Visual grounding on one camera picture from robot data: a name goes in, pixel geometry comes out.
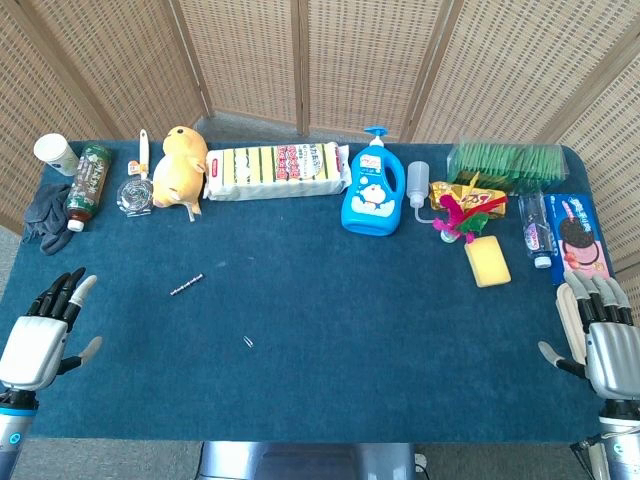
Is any silver metal beaded rod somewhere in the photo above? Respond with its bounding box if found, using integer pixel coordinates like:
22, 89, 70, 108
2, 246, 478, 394
169, 272, 206, 297

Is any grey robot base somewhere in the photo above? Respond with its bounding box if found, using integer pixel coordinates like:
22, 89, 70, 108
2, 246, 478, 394
199, 441, 417, 480

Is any gold snack bag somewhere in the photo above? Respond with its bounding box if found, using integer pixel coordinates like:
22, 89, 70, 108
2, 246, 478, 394
430, 172, 508, 220

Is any sponge multipack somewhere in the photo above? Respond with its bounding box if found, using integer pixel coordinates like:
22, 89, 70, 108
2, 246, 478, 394
204, 141, 352, 202

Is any feather shuttlecock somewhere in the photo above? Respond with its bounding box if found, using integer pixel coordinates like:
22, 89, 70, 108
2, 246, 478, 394
432, 193, 509, 245

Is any clear water bottle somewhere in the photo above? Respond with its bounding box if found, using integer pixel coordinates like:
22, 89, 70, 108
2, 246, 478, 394
517, 191, 558, 270

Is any woven folding screen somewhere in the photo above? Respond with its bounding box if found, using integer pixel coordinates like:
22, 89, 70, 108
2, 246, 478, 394
0, 0, 640, 321

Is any clear squeeze wash bottle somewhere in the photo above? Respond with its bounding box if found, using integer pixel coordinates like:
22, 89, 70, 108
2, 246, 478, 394
406, 160, 441, 226

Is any blue cookie box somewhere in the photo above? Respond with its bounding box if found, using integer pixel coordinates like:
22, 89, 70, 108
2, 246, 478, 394
542, 193, 612, 286

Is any green tea bottle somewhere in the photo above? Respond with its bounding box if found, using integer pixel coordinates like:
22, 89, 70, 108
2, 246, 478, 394
65, 143, 113, 233

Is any dark grey cloth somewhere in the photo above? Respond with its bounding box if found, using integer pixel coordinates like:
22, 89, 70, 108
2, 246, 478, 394
21, 182, 76, 257

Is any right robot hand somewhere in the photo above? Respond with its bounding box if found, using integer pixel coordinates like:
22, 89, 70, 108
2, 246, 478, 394
537, 270, 640, 400

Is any yellow plush toy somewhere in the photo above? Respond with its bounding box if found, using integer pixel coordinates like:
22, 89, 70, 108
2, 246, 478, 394
151, 125, 209, 216

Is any yellow sponge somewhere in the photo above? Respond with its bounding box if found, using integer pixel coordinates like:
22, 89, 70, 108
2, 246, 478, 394
463, 235, 513, 289

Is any blue detergent pump bottle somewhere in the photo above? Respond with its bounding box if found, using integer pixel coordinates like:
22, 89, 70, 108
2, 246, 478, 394
341, 126, 406, 238

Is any white paper cup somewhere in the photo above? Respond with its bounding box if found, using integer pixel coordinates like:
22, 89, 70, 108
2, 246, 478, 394
33, 133, 81, 177

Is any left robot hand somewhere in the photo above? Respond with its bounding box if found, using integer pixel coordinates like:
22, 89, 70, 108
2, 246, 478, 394
0, 267, 104, 392

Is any white handled brush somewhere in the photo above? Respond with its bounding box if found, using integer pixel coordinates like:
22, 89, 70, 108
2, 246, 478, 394
126, 128, 151, 180

